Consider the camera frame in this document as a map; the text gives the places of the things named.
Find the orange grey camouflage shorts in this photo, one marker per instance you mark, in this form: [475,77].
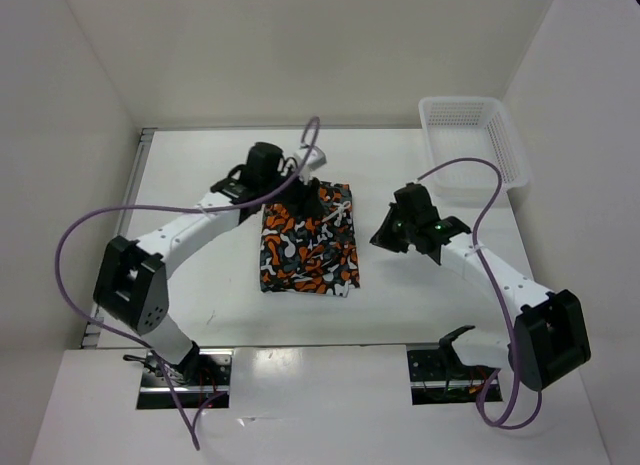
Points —
[312,255]

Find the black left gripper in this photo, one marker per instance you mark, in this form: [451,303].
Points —
[307,203]

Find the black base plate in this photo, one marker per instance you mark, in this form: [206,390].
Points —
[432,382]
[209,387]

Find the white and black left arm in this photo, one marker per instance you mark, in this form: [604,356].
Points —
[132,283]

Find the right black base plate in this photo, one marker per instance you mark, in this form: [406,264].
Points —
[432,382]

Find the white perforated plastic basket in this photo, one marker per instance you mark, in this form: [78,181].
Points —
[474,127]

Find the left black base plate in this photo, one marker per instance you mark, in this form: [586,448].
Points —
[209,387]

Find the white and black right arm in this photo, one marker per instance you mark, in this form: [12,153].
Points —
[548,338]

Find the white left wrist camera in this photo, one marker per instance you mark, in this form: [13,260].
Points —
[314,161]

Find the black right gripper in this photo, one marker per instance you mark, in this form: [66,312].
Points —
[382,237]

